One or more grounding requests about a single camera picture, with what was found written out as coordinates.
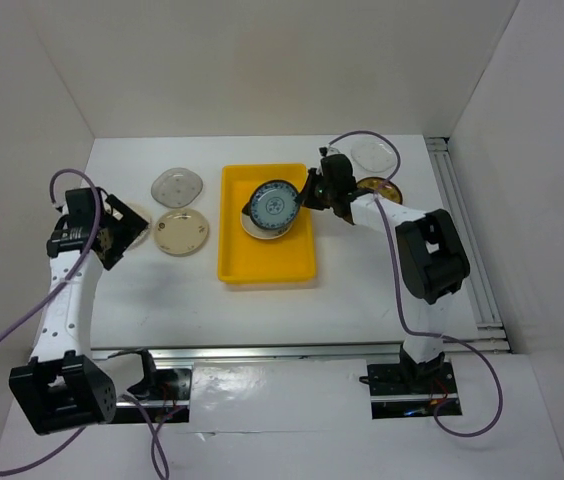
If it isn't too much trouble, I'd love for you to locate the cream plate with black blotch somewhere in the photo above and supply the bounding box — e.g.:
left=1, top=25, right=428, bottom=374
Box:
left=124, top=202, right=154, bottom=251

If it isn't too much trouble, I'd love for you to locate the blue white patterned plate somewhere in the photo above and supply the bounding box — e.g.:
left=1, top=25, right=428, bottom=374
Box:
left=242, top=179, right=300, bottom=231

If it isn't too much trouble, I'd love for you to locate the clear glass plate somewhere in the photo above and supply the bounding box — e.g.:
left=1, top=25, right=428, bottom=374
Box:
left=351, top=139, right=397, bottom=174

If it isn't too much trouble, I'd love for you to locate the cream plate with calligraphy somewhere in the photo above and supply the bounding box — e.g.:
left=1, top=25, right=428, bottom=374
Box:
left=153, top=208, right=210, bottom=256

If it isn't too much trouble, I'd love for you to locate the cream plate with black flowers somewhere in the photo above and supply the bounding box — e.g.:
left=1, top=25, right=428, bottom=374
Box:
left=240, top=212, right=293, bottom=241

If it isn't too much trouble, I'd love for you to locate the grey glass plate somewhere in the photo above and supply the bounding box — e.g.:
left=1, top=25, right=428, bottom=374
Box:
left=151, top=168, right=203, bottom=209

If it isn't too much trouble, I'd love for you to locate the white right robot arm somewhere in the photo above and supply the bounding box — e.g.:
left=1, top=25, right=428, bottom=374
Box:
left=296, top=147, right=470, bottom=392

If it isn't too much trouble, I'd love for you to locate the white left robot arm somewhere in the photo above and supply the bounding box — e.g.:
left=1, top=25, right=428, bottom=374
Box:
left=9, top=188, right=160, bottom=435

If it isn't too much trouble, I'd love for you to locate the yellow plastic bin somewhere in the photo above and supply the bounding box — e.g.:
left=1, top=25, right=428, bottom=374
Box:
left=218, top=163, right=317, bottom=284

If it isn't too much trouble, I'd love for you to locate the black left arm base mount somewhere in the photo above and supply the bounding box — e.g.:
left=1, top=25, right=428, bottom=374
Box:
left=108, top=349, right=193, bottom=424

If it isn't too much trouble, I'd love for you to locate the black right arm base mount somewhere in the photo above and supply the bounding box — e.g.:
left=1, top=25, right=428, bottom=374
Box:
left=358, top=356, right=462, bottom=420

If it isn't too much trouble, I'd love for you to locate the aluminium side rail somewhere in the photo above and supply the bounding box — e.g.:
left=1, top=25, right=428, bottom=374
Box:
left=424, top=137, right=511, bottom=354

